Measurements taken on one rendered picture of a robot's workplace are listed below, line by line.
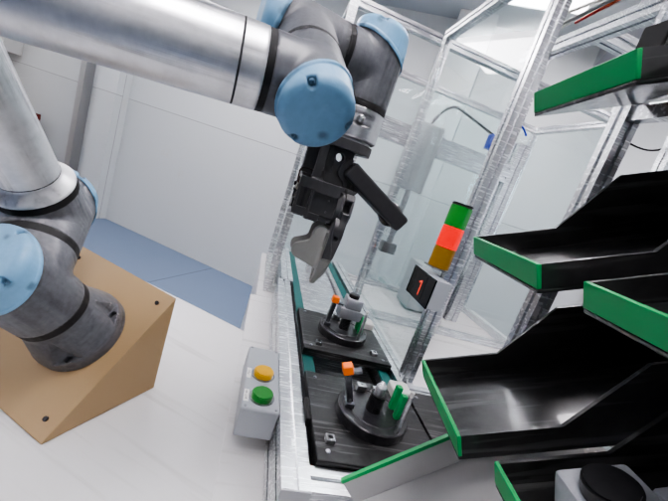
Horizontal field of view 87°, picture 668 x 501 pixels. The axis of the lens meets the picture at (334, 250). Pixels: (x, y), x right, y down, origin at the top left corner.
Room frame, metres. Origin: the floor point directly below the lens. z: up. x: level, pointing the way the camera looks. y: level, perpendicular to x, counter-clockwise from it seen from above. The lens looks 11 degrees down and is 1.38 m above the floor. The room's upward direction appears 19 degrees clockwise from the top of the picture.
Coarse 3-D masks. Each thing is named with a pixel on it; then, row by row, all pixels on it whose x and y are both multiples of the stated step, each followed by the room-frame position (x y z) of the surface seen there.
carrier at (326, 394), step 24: (312, 384) 0.66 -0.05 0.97; (336, 384) 0.69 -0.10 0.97; (360, 384) 0.66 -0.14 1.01; (384, 384) 0.61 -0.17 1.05; (312, 408) 0.59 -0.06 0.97; (336, 408) 0.60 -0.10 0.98; (360, 408) 0.60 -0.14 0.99; (384, 408) 0.63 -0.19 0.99; (408, 408) 0.56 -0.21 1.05; (312, 432) 0.53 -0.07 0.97; (336, 432) 0.54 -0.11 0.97; (360, 432) 0.55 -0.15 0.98; (384, 432) 0.56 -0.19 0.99; (408, 432) 0.61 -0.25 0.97; (312, 456) 0.49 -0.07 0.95; (336, 456) 0.49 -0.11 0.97; (360, 456) 0.51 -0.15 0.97; (384, 456) 0.52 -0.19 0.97
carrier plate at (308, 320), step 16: (304, 320) 0.95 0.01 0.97; (304, 336) 0.86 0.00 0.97; (320, 336) 0.89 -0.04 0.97; (368, 336) 0.99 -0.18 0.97; (304, 352) 0.80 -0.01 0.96; (320, 352) 0.81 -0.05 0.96; (336, 352) 0.83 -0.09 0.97; (352, 352) 0.86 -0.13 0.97; (368, 352) 0.89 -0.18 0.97; (384, 368) 0.85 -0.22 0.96
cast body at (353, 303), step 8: (352, 296) 0.93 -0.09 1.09; (344, 304) 0.94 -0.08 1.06; (352, 304) 0.92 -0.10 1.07; (360, 304) 0.93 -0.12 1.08; (336, 312) 0.94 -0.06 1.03; (344, 312) 0.92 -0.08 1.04; (352, 312) 0.93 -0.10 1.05; (360, 312) 0.93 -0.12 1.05; (352, 320) 0.93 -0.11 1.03; (360, 320) 0.95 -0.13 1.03
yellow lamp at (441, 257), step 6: (438, 246) 0.81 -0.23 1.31; (432, 252) 0.82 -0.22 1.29; (438, 252) 0.81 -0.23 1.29; (444, 252) 0.80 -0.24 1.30; (450, 252) 0.80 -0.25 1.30; (432, 258) 0.82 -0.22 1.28; (438, 258) 0.81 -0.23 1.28; (444, 258) 0.80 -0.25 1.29; (450, 258) 0.81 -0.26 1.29; (432, 264) 0.81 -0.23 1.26; (438, 264) 0.80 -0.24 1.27; (444, 264) 0.80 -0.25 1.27
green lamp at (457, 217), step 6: (450, 210) 0.82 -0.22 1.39; (456, 210) 0.81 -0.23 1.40; (462, 210) 0.80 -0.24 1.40; (468, 210) 0.80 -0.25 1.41; (450, 216) 0.81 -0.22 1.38; (456, 216) 0.80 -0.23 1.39; (462, 216) 0.80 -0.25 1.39; (468, 216) 0.81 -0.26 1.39; (444, 222) 0.83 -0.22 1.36; (450, 222) 0.81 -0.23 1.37; (456, 222) 0.80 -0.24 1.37; (462, 222) 0.80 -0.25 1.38; (456, 228) 0.80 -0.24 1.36; (462, 228) 0.81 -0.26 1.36
